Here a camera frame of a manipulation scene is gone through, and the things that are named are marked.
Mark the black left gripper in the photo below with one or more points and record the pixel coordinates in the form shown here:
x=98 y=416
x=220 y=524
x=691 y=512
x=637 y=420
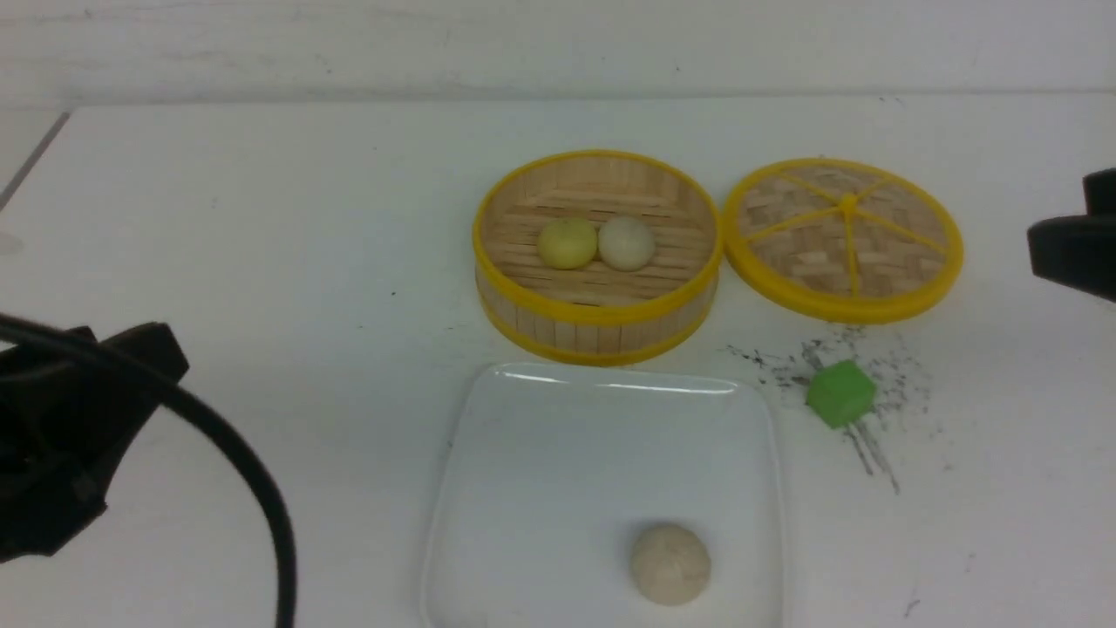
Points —
x=64 y=431

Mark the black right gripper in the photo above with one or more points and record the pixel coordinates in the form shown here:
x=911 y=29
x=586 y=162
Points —
x=1078 y=251

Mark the white steamed bun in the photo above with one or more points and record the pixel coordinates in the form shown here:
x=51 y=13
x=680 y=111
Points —
x=626 y=244

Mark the yellow steamed bun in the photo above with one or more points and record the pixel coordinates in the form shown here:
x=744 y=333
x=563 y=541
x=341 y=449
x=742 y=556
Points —
x=567 y=243

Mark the beige steamed bun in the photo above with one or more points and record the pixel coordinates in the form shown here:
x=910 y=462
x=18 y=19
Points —
x=669 y=564

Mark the white square plate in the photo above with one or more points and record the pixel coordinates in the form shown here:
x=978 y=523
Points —
x=554 y=470

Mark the yellow rimmed woven steamer lid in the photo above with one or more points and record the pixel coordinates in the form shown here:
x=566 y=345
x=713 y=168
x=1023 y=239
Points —
x=841 y=241

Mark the green cube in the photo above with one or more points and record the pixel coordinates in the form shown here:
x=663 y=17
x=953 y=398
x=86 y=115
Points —
x=841 y=394

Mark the yellow rimmed bamboo steamer basket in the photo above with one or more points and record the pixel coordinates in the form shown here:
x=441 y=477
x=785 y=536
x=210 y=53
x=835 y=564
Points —
x=594 y=314

